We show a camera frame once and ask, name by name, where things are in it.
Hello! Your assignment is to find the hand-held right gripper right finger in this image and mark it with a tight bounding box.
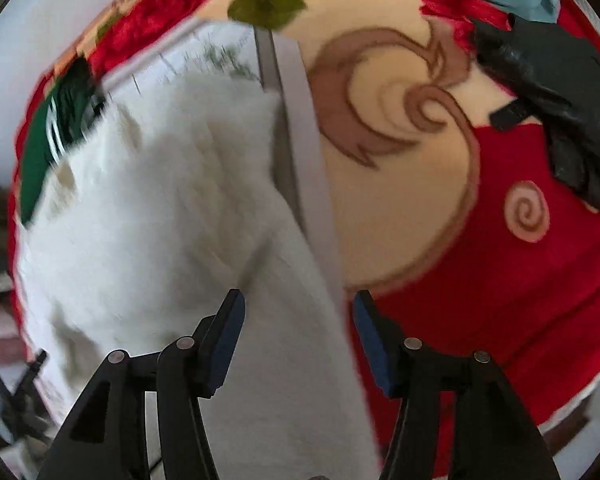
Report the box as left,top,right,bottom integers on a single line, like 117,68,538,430
352,290,564,480

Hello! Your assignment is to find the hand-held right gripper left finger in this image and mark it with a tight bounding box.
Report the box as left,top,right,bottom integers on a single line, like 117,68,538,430
36,288,246,480

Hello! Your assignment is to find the white knit sweater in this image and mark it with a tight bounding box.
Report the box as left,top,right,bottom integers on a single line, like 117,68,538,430
17,72,381,480

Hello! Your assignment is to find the red patterned blanket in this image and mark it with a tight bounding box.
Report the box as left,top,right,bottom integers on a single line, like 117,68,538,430
7,0,600,466

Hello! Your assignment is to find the black stand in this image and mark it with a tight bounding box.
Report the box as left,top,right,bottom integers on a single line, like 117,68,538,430
0,340,49,453

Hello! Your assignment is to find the white striped bed sheet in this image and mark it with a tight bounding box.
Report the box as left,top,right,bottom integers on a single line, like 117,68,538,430
102,20,348,306

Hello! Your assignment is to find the green cloth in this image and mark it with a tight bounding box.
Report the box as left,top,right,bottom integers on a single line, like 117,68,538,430
19,56,106,227

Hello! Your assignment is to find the black garment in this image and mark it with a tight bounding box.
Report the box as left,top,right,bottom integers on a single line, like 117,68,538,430
472,12,600,221

